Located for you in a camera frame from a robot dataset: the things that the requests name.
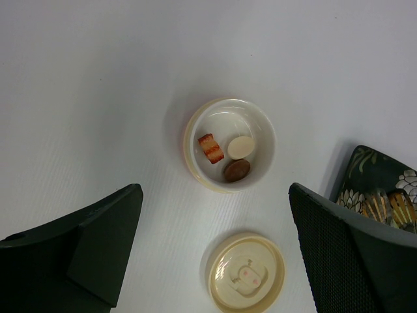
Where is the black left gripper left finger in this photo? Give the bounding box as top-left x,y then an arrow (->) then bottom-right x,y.
1,184 -> 143,312

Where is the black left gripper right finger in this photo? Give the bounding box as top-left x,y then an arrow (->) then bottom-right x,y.
289,183 -> 416,312

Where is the cream round lunch box lid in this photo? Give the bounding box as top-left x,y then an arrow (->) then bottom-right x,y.
205,232 -> 285,312

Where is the brown oval food piece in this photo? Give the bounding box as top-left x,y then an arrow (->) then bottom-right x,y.
223,159 -> 251,183

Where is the white oval food piece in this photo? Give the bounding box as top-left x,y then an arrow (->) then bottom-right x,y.
227,136 -> 255,160

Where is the striped bacon food piece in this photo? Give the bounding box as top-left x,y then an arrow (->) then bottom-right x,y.
198,133 -> 225,164

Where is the yellow round biscuit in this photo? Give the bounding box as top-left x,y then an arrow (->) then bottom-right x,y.
388,189 -> 416,226

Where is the cream round lunch bowl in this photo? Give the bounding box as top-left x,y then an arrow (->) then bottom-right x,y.
182,98 -> 276,193

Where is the black floral rectangular plate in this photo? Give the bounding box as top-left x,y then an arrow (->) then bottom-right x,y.
333,145 -> 416,233

